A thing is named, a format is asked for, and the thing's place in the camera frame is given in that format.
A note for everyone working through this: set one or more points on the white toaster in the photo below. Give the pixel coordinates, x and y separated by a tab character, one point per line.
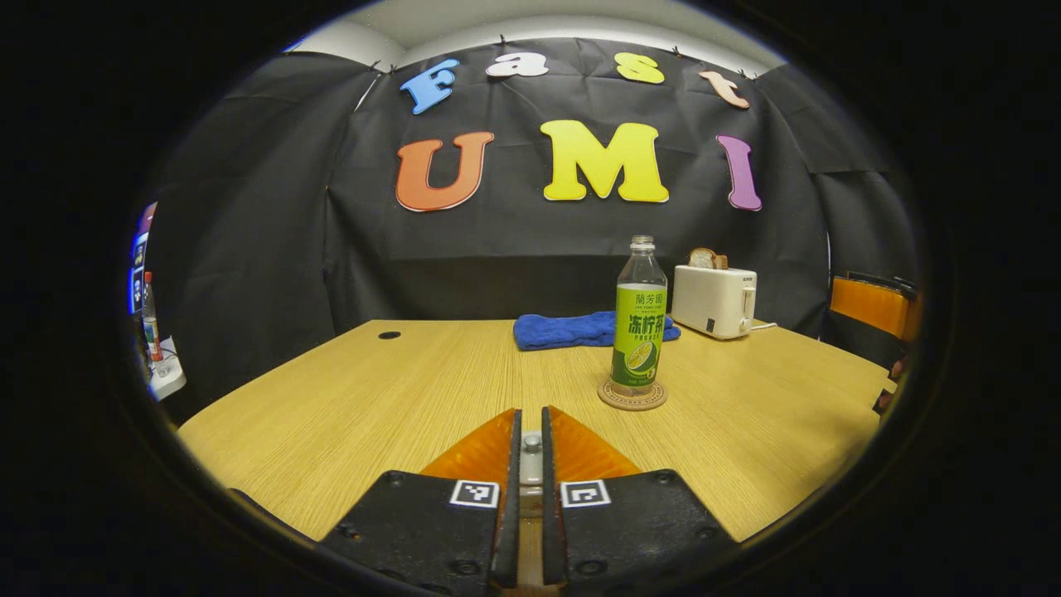
713	303

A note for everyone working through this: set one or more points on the white teacup lid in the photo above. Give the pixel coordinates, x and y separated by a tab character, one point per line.
531	456

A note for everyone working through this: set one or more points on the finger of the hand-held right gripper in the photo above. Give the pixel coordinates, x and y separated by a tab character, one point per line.
870	307

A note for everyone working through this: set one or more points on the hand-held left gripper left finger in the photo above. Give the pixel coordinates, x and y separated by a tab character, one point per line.
511	514

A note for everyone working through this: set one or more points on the computer monitor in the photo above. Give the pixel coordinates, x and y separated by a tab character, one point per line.
139	265

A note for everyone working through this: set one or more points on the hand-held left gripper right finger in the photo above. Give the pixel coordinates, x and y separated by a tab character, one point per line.
551	514

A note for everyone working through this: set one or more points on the bread slice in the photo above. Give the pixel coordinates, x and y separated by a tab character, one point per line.
706	259

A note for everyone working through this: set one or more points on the white side table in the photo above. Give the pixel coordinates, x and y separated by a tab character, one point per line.
167	377

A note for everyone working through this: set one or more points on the green label water bottle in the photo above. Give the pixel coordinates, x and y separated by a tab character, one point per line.
638	332

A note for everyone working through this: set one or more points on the black backdrop cloth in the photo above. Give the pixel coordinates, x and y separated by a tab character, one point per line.
497	249

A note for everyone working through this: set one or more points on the red cap plastic bottle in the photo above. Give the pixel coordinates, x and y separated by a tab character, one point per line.
152	323

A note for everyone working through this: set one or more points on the blue towel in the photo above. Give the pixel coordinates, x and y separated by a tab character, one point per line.
564	330

